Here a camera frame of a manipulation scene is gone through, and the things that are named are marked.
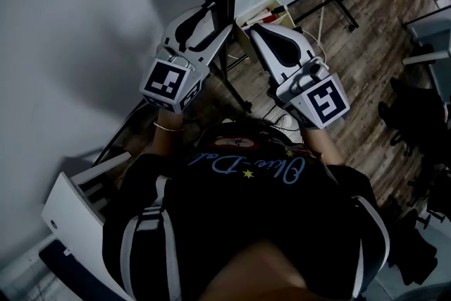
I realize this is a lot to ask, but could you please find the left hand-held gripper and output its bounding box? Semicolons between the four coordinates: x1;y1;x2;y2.
140;1;234;114

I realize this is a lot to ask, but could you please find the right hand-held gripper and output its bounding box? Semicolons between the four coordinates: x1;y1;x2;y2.
249;23;351;130

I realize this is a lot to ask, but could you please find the person's left forearm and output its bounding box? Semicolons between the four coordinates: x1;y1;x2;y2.
152;109;186;159

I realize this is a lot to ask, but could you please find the person's right forearm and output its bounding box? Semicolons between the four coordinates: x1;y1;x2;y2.
302;126;345;166

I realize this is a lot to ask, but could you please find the thin white strip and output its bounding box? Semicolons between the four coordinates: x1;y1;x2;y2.
318;0;327;50

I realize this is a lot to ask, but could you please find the white shoe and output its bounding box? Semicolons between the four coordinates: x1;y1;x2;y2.
273;114;304;144

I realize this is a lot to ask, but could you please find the grey office desk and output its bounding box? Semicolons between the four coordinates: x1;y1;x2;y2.
402;5;451;106

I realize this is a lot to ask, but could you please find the black office chair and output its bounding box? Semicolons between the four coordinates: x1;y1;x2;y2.
378;76;451;188

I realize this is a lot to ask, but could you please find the black printed t-shirt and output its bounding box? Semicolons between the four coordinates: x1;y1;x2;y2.
101;123;390;301

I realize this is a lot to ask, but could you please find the white shelf unit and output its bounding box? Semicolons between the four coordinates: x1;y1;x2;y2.
41;151;135;301

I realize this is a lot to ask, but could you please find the person's head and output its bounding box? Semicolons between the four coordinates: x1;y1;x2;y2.
207;239;311;301

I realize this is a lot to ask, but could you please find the dark blue divider panel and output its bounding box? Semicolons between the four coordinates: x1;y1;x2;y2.
37;239;125;301

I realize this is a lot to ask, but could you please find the white cable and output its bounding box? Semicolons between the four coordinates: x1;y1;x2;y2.
301;27;329;63

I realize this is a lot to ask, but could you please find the black cable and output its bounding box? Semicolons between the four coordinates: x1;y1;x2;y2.
262;104;301;133

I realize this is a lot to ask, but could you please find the thin gold bracelet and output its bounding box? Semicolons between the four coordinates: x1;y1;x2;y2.
153;121;185;133

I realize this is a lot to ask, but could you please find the grey harness strap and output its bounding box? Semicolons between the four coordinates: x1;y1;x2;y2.
352;195;390;297
119;176;183;301

